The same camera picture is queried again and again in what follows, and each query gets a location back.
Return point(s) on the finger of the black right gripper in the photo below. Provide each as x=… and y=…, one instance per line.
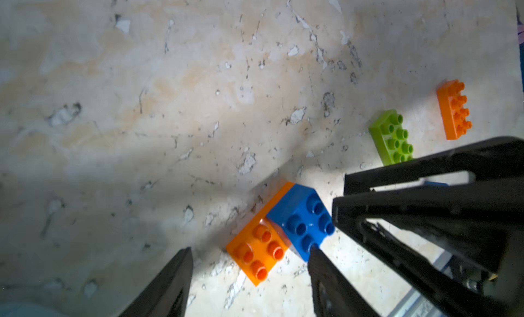
x=496, y=158
x=461, y=247

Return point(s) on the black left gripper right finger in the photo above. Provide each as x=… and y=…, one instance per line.
x=332, y=294

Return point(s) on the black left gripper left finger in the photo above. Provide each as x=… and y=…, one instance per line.
x=168, y=292

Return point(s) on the small blue lego brick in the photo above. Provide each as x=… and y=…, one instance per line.
x=301, y=219
x=435, y=184

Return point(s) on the orange lego brick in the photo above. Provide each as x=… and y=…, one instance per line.
x=454, y=114
x=258, y=247

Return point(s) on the green lego brick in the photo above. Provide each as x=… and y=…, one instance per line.
x=391, y=139

